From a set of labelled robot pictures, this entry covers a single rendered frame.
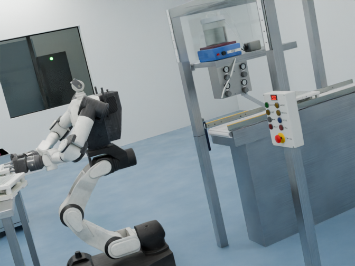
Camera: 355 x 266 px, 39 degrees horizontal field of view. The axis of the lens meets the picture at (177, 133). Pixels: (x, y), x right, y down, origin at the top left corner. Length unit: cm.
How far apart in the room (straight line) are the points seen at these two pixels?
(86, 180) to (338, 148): 178
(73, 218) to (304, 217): 134
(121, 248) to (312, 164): 141
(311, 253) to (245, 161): 86
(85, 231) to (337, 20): 473
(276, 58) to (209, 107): 641
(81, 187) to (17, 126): 470
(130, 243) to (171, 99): 548
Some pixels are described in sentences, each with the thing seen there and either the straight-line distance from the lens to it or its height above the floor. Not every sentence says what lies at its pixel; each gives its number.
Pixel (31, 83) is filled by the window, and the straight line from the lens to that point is 784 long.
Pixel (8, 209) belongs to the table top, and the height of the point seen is 88.
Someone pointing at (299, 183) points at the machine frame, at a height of 63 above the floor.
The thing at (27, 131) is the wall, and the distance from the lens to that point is 774.
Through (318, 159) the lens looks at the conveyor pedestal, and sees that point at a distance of 359.
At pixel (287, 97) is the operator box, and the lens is 233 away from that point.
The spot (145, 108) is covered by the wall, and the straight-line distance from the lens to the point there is 825.
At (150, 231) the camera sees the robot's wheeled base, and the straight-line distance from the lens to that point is 323.
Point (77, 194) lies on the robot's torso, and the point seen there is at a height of 68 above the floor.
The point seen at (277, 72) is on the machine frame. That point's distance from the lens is 243.
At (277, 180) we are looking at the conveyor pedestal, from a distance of 339.
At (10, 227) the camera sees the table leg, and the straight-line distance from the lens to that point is 242.
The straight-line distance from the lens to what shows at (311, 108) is 347.
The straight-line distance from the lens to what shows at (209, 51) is 290.
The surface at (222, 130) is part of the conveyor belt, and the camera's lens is 318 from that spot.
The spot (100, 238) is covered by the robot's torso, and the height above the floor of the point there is 37.
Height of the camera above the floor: 144
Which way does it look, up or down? 10 degrees down
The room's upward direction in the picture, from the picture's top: 13 degrees counter-clockwise
